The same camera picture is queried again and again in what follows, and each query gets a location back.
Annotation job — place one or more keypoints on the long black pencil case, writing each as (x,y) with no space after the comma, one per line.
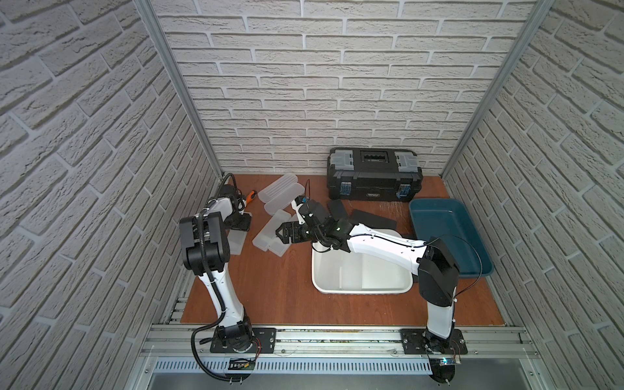
(337,209)

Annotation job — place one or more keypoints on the small translucent pencil case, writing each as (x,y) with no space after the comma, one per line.
(236,240)

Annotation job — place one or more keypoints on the black plastic toolbox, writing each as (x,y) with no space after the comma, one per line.
(367,174)

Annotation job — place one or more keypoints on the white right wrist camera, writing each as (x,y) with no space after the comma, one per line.
(301,205)

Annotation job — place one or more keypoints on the orange handled screwdriver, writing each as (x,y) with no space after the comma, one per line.
(250,197)

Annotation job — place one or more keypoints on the flat black pencil case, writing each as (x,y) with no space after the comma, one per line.
(372,221)

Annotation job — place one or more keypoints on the white plastic storage box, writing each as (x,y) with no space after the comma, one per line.
(382,262)

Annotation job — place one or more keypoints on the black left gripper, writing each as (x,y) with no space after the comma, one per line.
(241,219)

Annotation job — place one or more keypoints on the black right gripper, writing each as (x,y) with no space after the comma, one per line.
(285,227)

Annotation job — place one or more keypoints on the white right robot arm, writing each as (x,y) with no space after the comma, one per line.
(430,261)

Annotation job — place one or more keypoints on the teal plastic storage tray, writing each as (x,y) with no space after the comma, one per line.
(449,219)

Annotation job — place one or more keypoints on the smooth translucent pencil case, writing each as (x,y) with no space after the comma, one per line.
(284,199)

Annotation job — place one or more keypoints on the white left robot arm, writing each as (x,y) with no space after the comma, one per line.
(206,253)

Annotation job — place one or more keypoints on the ribbed translucent pencil case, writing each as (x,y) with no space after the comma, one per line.
(277,187)

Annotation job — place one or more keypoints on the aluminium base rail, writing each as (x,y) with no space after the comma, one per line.
(331,350)

